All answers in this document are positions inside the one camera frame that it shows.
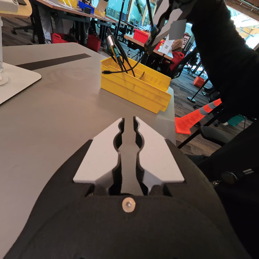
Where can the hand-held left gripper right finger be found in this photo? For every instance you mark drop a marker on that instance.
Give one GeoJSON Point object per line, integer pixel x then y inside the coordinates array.
{"type": "Point", "coordinates": [159, 161]}

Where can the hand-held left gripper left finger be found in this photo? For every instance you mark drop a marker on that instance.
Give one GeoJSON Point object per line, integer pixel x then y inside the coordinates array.
{"type": "Point", "coordinates": [95, 159]}

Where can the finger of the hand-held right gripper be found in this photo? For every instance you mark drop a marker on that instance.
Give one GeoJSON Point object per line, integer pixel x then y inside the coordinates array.
{"type": "Point", "coordinates": [160, 9]}
{"type": "Point", "coordinates": [159, 38]}

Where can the yellow plastic bin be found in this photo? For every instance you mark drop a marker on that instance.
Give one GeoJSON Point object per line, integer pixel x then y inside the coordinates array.
{"type": "Point", "coordinates": [135, 89]}

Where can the person's right forearm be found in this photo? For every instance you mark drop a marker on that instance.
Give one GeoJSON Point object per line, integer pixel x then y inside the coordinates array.
{"type": "Point", "coordinates": [222, 50]}

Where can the white paper sign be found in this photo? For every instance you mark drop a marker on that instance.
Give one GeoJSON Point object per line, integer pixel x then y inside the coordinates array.
{"type": "Point", "coordinates": [167, 47]}

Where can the red plastic bin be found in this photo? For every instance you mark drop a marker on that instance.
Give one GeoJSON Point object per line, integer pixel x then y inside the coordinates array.
{"type": "Point", "coordinates": [139, 36]}
{"type": "Point", "coordinates": [57, 38]}
{"type": "Point", "coordinates": [93, 42]}

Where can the red plastic container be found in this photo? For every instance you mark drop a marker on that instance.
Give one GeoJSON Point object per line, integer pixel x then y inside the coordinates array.
{"type": "Point", "coordinates": [178, 58]}

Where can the silver adapter dongle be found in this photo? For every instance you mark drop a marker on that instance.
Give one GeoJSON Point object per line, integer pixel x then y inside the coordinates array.
{"type": "Point", "coordinates": [110, 41]}

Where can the orange traffic cone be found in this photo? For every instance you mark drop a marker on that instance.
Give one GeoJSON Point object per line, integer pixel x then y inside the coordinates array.
{"type": "Point", "coordinates": [188, 121]}

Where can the orange floor box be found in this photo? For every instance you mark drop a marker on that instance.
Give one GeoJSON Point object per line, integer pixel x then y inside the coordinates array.
{"type": "Point", "coordinates": [199, 82]}

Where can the black office chair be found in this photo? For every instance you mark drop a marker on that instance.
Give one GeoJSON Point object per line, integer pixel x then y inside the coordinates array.
{"type": "Point", "coordinates": [214, 134]}

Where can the black badge reel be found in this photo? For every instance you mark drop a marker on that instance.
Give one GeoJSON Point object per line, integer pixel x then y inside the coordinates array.
{"type": "Point", "coordinates": [228, 177]}

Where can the blue plastic bin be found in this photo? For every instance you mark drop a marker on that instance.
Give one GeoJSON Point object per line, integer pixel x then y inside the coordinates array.
{"type": "Point", "coordinates": [85, 5]}

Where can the teal box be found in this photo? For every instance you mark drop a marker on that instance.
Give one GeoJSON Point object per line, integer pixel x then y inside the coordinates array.
{"type": "Point", "coordinates": [235, 120]}

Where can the long wooden workbench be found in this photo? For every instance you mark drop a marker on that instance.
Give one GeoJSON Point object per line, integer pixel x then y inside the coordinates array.
{"type": "Point", "coordinates": [60, 10]}

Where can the white monitor stand base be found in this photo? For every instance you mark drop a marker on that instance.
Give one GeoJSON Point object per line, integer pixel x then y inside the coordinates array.
{"type": "Point", "coordinates": [18, 81]}

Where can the black stanchion post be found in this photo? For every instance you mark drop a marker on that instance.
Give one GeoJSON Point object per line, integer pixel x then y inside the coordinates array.
{"type": "Point", "coordinates": [191, 99]}

